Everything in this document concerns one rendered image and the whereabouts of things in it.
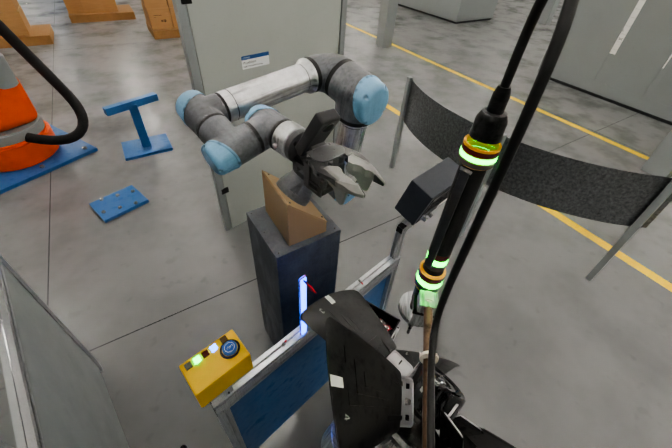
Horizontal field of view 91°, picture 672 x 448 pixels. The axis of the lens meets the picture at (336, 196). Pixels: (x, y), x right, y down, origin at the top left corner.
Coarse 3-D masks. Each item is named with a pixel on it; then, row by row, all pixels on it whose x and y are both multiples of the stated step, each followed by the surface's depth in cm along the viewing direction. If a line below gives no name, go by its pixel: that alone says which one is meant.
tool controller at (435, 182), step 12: (432, 168) 135; (444, 168) 136; (456, 168) 138; (420, 180) 128; (432, 180) 130; (444, 180) 132; (408, 192) 132; (420, 192) 127; (432, 192) 126; (444, 192) 130; (396, 204) 140; (408, 204) 135; (420, 204) 130; (432, 204) 129; (408, 216) 138; (420, 216) 134
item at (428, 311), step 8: (424, 312) 52; (432, 312) 52; (424, 320) 51; (432, 320) 51; (424, 328) 50; (424, 336) 49; (424, 344) 48; (424, 360) 46; (424, 368) 45; (424, 376) 45; (424, 384) 44; (424, 392) 43; (424, 400) 42; (424, 408) 42; (424, 416) 41; (424, 424) 40; (424, 432) 40; (424, 440) 39
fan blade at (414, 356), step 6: (402, 354) 106; (414, 354) 107; (408, 360) 102; (414, 360) 101; (438, 360) 102; (444, 360) 104; (414, 366) 96; (438, 366) 95; (444, 366) 96; (450, 366) 97; (456, 366) 100; (444, 372) 91
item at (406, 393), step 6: (402, 378) 70; (408, 378) 72; (402, 390) 69; (408, 390) 71; (402, 396) 68; (408, 396) 70; (402, 402) 68; (402, 408) 67; (408, 408) 69; (402, 414) 67; (408, 414) 69; (402, 420) 67; (402, 426) 66; (408, 426) 67
